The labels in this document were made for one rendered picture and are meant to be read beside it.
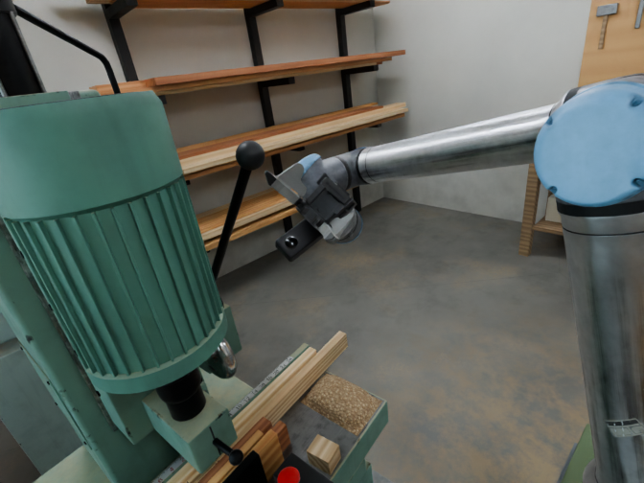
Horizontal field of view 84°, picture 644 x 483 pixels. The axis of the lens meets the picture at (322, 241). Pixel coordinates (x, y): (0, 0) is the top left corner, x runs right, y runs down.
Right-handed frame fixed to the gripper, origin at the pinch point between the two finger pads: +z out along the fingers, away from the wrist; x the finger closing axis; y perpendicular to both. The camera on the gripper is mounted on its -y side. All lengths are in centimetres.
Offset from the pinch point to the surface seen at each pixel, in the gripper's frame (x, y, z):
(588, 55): 3, 204, -231
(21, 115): -11.5, -7.3, 29.4
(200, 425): 12.8, -31.4, 3.0
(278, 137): -116, 10, -196
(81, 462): -2, -74, -17
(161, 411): 7.0, -36.1, 1.6
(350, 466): 34.7, -27.0, -14.5
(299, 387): 19.3, -27.8, -21.9
